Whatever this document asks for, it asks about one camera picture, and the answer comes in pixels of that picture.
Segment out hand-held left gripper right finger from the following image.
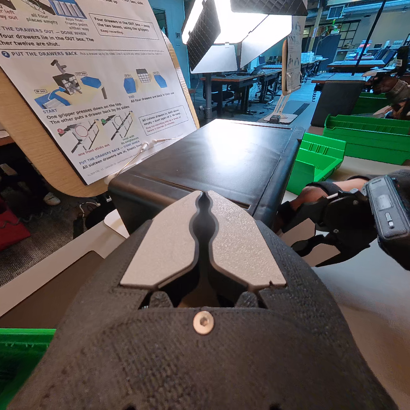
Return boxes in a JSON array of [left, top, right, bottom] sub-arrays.
[[205, 190, 287, 293]]

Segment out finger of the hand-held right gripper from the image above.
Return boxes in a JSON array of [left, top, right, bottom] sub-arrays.
[[291, 239, 343, 268], [279, 218, 318, 248]]

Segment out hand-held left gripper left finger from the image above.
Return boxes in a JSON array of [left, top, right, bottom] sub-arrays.
[[120, 190, 204, 300]]

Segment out green plastic bin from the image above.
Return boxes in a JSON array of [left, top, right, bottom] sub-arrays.
[[0, 327, 56, 405], [352, 93, 397, 116], [323, 114, 410, 166], [285, 132, 347, 196]]

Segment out black drawer cabinet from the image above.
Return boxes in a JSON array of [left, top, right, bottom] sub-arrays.
[[108, 119, 305, 235]]

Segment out pale desk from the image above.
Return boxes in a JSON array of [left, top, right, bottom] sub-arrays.
[[0, 122, 410, 410]]

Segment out grey office desk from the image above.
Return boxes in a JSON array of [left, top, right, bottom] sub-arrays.
[[256, 99, 325, 135]]

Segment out person's right hand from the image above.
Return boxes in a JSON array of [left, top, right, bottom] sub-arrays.
[[289, 179, 368, 212]]

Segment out red bag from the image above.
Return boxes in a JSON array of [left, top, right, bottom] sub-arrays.
[[0, 199, 31, 251]]

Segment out black office chair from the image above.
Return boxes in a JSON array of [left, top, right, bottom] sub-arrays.
[[221, 90, 236, 118]]

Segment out metal light stand pole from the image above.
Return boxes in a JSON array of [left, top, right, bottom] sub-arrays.
[[203, 74, 214, 120]]

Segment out long office table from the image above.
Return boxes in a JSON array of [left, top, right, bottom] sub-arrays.
[[200, 68, 283, 118]]

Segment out wooden board on white stand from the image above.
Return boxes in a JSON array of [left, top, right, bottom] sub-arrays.
[[264, 16, 304, 124]]

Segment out printed instruction sheet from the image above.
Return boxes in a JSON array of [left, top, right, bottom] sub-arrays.
[[0, 0, 197, 186]]

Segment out softbox light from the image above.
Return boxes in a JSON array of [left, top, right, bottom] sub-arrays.
[[182, 0, 309, 75]]

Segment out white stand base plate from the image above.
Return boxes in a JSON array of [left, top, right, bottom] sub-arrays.
[[104, 173, 129, 239]]

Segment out elastic cord with white beads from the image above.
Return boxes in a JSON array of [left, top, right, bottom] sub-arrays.
[[114, 137, 184, 177]]

